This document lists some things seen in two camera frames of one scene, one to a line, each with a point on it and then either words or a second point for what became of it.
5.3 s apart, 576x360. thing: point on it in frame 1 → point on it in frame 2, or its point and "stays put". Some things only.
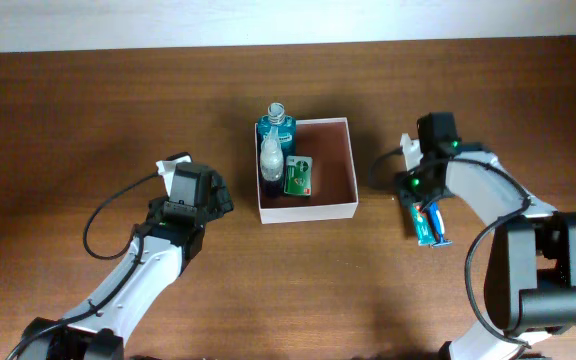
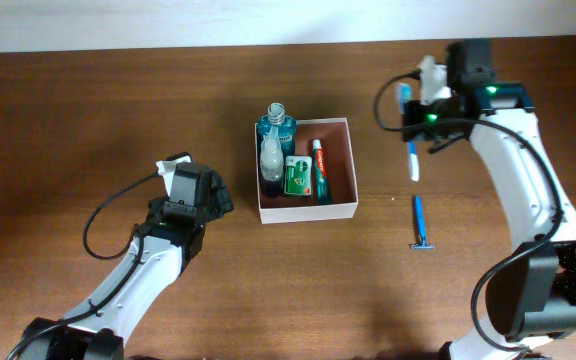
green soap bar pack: x=298 y=175 stays put
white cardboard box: x=334 y=187 stays put
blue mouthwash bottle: x=285 y=125 stays put
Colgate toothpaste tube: x=422 y=223 → x=322 y=188
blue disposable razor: x=438 y=225 → x=423 y=241
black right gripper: x=405 y=187 → x=413 y=111
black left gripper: x=220 y=201 stays put
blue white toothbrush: x=438 y=222 → x=404 y=96
